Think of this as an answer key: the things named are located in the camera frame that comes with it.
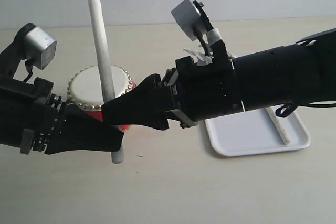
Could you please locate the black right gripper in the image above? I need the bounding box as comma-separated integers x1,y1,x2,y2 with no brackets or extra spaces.
101,40,244,131

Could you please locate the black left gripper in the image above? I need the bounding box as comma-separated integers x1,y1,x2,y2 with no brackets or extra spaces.
19,78,124,155

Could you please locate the white drumstick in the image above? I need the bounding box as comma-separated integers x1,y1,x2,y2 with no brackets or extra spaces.
85,0,125,165
266,107,291,145

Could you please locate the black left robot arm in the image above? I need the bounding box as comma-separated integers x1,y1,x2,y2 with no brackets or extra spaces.
1,23,124,155

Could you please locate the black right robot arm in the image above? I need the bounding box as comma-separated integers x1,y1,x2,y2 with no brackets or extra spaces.
101,29,335,131

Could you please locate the small red drum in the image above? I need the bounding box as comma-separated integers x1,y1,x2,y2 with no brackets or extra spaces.
67,66,136,121

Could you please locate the white plastic tray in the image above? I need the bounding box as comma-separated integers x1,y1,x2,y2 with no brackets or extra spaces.
205,109,311,157

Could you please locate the black left camera cable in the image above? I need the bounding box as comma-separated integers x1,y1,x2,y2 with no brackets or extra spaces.
22,60,35,83

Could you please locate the black camera cable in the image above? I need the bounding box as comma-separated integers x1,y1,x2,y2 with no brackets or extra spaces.
22,60,35,83
193,26,213,58

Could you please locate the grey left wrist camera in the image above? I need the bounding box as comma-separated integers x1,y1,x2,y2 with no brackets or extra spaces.
15,23,57,70

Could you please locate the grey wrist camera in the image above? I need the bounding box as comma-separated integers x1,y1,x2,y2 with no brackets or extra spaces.
15,23,57,70
171,0,213,41

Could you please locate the black right camera cable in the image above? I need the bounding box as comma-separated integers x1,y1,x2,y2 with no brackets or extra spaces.
193,26,213,58

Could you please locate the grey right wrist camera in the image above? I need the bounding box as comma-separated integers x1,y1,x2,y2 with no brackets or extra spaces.
171,0,213,41

